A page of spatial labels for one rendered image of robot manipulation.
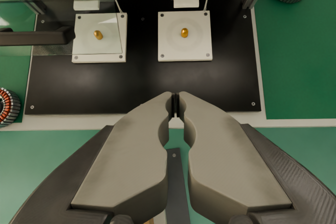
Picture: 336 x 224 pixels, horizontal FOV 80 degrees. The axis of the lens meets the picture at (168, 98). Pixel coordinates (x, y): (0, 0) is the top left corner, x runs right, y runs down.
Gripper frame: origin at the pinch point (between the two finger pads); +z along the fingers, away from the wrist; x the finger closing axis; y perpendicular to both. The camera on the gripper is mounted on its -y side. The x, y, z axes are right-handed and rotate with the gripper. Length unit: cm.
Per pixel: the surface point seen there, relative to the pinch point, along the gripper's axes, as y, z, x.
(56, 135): 75, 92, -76
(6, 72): 14, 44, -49
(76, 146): 81, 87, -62
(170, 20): 2, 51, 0
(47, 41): 0.0, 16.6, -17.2
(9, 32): -1.3, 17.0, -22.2
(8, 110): 21, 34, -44
